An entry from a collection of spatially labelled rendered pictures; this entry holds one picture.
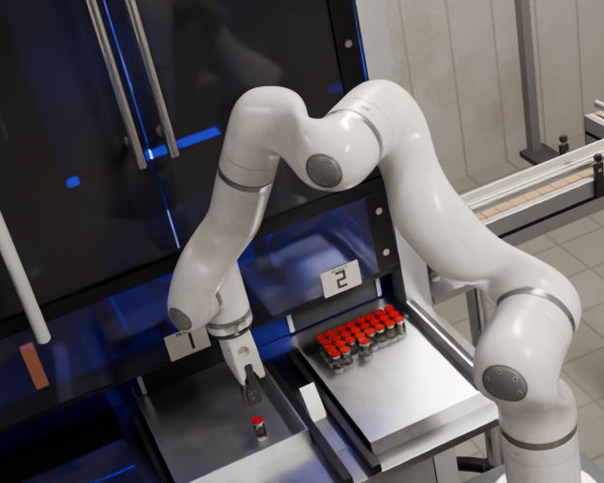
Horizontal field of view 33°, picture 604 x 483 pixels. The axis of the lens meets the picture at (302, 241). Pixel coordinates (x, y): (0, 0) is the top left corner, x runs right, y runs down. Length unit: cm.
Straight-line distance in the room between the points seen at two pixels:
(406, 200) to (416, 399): 63
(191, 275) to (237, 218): 12
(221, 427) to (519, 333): 76
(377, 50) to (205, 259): 56
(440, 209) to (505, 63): 301
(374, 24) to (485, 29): 241
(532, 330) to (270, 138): 46
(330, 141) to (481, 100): 308
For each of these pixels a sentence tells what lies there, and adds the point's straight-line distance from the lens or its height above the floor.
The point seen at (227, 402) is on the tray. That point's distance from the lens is 205.
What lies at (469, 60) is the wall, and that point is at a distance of 430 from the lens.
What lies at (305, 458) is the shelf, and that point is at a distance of 189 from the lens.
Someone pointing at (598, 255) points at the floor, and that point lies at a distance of 389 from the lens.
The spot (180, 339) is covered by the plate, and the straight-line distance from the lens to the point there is 200.
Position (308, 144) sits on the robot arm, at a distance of 135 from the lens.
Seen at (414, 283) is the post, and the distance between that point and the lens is 217.
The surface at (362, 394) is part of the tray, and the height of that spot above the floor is 88.
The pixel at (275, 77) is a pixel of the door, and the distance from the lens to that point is 186.
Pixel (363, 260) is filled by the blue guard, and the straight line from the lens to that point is 208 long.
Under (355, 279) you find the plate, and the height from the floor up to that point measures 101.
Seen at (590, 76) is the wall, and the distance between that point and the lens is 467.
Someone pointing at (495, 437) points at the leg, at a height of 26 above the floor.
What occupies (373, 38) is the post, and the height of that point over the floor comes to 149.
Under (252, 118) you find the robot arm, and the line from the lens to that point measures 147.
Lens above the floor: 216
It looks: 31 degrees down
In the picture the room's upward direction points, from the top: 13 degrees counter-clockwise
